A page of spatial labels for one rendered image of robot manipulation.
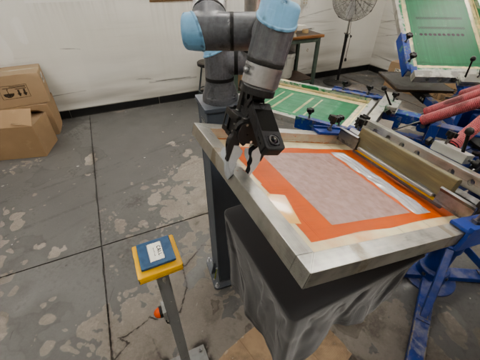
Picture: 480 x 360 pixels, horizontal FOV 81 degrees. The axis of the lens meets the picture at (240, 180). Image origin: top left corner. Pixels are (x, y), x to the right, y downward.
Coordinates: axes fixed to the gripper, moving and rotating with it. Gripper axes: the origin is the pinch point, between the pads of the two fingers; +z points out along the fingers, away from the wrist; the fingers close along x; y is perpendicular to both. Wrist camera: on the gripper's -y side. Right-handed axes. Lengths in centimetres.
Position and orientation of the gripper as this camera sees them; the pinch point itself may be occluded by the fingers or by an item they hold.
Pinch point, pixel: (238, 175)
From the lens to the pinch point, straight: 65.0
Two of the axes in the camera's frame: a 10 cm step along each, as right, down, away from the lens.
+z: -2.4, 8.4, 4.9
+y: -4.3, -5.4, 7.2
